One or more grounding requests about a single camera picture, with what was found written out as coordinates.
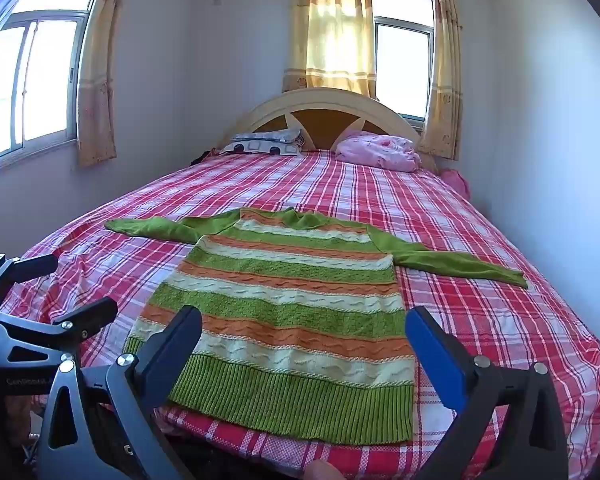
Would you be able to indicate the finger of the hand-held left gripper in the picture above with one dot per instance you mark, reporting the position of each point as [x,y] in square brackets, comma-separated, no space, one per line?
[30,266]
[87,317]

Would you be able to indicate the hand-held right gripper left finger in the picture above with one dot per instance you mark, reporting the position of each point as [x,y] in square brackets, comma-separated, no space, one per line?
[180,340]

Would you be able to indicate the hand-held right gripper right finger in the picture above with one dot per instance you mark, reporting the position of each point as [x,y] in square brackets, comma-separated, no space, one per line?
[435,355]

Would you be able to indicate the green orange striped knit sweater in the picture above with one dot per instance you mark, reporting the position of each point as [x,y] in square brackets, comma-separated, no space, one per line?
[290,310]

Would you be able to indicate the bed with red plaid sheet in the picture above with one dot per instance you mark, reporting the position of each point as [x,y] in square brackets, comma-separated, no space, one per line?
[480,310]

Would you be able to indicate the pink cloth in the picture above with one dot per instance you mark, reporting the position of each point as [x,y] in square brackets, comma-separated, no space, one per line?
[455,182]

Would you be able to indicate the dark cloth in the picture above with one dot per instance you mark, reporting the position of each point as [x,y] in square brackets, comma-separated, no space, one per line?
[204,156]

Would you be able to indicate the wide sliding window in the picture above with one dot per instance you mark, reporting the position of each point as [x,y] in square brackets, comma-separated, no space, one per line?
[45,75]

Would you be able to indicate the yellow patterned curtain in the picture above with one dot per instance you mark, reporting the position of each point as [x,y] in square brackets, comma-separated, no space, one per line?
[442,75]
[330,25]
[100,85]

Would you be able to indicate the pink floral quilt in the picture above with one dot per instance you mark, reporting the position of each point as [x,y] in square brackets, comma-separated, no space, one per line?
[375,152]

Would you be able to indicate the patterned white pillow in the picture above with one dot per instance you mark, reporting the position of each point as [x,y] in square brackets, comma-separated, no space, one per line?
[265,142]

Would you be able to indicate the cream wooden headboard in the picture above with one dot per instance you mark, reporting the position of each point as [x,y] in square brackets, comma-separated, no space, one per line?
[325,97]

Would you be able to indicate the narrow window behind headboard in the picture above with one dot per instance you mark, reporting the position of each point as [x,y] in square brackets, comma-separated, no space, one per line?
[400,60]

